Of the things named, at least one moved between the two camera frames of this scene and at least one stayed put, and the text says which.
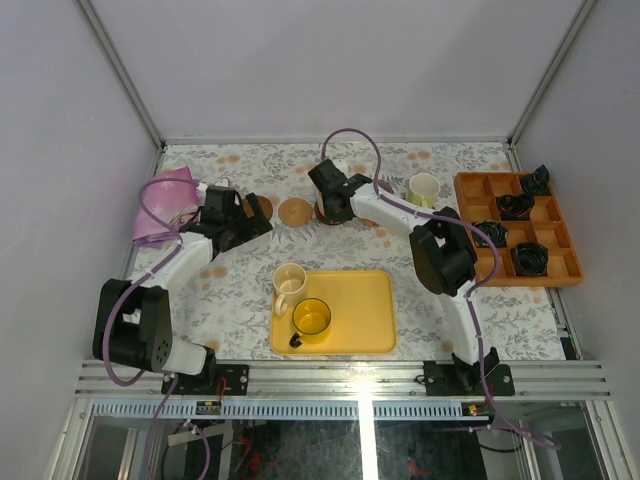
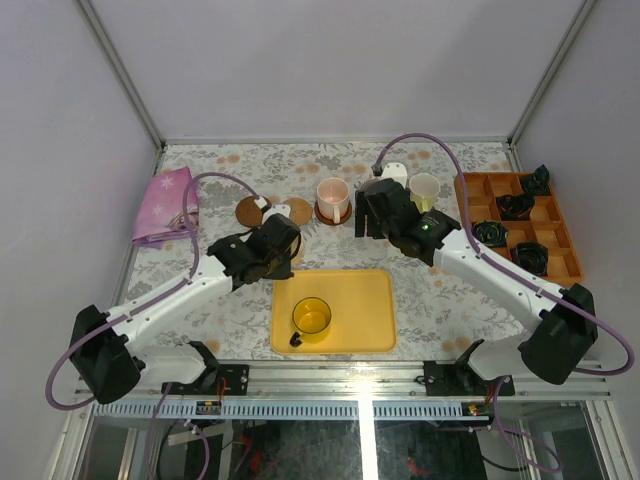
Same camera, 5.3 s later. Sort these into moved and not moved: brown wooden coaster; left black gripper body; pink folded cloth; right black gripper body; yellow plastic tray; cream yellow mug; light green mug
Moved: cream yellow mug; left black gripper body; right black gripper body
Not moved: pink folded cloth; light green mug; brown wooden coaster; yellow plastic tray
